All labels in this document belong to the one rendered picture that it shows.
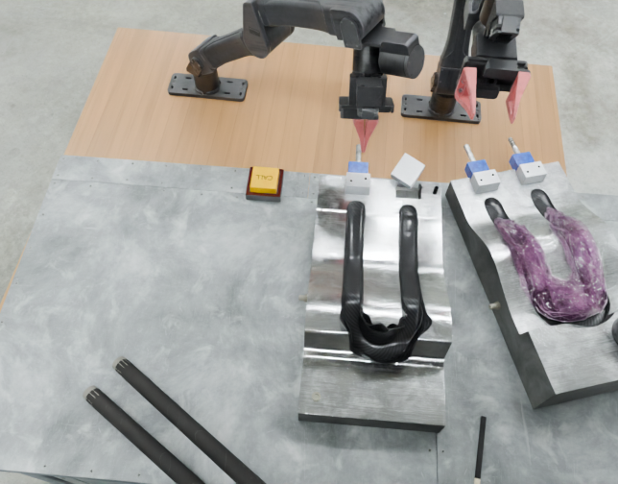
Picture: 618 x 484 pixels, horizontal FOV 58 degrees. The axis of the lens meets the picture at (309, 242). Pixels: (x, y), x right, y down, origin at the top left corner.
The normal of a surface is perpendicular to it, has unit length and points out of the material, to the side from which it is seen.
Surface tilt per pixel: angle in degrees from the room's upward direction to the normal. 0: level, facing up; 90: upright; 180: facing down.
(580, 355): 0
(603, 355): 0
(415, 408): 0
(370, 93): 58
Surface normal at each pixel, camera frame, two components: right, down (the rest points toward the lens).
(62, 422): 0.01, -0.50
